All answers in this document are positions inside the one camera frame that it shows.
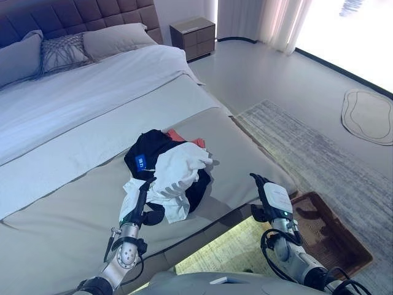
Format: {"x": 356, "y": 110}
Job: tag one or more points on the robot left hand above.
{"x": 130, "y": 212}

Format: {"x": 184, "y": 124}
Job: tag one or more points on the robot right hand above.
{"x": 277, "y": 198}

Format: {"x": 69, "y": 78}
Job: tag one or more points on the white printed garment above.
{"x": 178, "y": 166}

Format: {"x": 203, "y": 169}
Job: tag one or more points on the black garment with blue label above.
{"x": 147, "y": 144}

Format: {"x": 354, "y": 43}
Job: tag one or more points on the orange garment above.
{"x": 175, "y": 135}

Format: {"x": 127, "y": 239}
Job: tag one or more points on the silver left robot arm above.
{"x": 124, "y": 252}

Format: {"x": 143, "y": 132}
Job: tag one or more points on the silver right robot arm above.
{"x": 294, "y": 255}

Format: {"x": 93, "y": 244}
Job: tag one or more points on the bed with beige bedspread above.
{"x": 76, "y": 215}

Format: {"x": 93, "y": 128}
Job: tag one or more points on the brown wooden basket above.
{"x": 325, "y": 233}

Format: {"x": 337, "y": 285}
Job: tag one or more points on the large grey striped rug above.
{"x": 322, "y": 166}

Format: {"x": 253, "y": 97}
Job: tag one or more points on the pale grey blanket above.
{"x": 92, "y": 147}

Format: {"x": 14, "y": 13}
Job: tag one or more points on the grey robot torso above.
{"x": 190, "y": 284}

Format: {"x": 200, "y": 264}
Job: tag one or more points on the small oval beige mat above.
{"x": 367, "y": 116}

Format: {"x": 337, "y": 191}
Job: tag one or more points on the white duvet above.
{"x": 76, "y": 92}

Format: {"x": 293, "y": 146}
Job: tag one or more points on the grey patterned cushion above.
{"x": 61, "y": 52}

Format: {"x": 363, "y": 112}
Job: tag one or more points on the bright glass window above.
{"x": 353, "y": 37}

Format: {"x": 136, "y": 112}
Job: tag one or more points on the brown nightstand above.
{"x": 193, "y": 37}

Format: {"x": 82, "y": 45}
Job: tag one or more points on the grey pillow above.
{"x": 18, "y": 58}

